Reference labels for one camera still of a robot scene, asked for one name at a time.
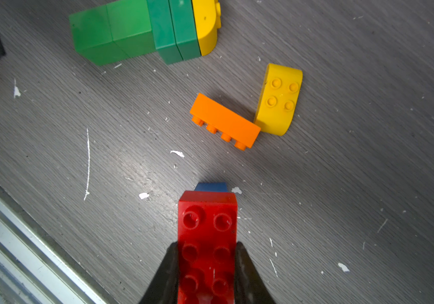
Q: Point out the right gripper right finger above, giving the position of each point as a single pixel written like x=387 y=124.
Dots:
x=249 y=288

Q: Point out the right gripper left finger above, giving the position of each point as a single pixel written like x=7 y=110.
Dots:
x=163 y=289

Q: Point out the red lego brick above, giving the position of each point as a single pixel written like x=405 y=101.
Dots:
x=207 y=233

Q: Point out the light green square lego brick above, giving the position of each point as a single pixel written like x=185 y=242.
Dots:
x=92 y=37

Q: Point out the blue square lego brick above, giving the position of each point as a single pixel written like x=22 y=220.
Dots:
x=217 y=187

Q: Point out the orange long lego brick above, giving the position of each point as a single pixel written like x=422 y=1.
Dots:
x=219 y=118

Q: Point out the dark green upturned lego brick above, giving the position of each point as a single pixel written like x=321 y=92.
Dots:
x=163 y=31

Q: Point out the dark green long lego brick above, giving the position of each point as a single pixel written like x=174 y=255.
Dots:
x=184 y=27

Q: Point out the yellow curved lego brick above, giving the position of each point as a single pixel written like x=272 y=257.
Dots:
x=207 y=16
x=278 y=99

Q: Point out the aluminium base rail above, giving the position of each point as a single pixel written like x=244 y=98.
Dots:
x=34 y=268

